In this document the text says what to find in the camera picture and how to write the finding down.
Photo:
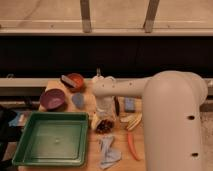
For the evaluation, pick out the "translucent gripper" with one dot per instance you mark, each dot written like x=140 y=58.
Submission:
x=105 y=110

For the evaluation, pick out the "dark grape bunch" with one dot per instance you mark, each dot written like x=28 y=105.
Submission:
x=105 y=126

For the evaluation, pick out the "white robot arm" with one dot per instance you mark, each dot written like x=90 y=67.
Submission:
x=171 y=103

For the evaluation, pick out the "blue sponge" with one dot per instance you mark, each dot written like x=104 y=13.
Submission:
x=129 y=104

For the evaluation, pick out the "banana pieces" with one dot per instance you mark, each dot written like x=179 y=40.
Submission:
x=131 y=121

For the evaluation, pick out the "grey blue cloth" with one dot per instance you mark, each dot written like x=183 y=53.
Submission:
x=109 y=155

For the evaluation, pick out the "orange bowl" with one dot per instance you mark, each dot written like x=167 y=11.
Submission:
x=78 y=79

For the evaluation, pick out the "orange carrot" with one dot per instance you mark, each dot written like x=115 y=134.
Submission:
x=130 y=140

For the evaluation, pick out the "purple bowl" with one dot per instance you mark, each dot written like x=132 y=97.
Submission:
x=52 y=99

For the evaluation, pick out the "green plastic tray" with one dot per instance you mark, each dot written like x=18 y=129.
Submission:
x=53 y=139

